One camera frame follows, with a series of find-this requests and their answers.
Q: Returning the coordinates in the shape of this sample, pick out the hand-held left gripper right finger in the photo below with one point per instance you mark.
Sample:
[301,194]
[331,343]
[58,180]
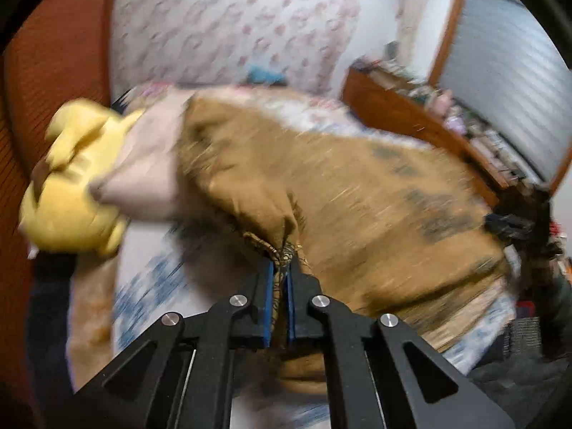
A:
[291,299]

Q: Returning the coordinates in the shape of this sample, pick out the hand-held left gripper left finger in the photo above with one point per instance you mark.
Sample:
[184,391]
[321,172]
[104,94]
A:
[268,295]

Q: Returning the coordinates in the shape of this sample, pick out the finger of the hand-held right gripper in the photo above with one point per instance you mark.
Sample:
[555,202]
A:
[509,225]

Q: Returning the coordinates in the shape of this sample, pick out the brown sunflower print shirt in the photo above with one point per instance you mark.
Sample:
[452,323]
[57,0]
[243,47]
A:
[357,210]

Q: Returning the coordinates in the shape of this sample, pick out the red box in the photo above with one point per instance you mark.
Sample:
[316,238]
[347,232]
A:
[525,309]

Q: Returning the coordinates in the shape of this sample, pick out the pink tissue pack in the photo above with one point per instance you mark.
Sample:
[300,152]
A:
[456,124]

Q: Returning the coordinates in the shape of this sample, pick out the floral bed sheet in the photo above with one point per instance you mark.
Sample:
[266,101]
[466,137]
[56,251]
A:
[147,286]

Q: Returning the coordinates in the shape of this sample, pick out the grey window blind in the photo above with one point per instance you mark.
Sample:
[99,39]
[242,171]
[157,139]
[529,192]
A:
[514,76]

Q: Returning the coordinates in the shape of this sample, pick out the pink bottle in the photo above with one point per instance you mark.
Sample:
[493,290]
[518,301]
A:
[442,100]

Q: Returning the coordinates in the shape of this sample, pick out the wooden cabinet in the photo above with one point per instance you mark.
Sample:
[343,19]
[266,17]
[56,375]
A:
[402,116]

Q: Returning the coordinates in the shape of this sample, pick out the pale pink pillow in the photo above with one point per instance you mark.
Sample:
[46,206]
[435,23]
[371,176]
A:
[143,174]

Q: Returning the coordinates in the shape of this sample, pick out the box with teal cloth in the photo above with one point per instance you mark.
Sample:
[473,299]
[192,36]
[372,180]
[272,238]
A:
[266,77]

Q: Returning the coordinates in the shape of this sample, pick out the yellow plush toy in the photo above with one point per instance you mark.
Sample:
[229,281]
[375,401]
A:
[71,187]

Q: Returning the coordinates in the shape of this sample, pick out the circle print sheer curtain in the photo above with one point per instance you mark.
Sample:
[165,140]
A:
[232,22]

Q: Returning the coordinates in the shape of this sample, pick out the brown wooden wardrobe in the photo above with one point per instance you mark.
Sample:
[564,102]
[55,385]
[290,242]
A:
[49,67]

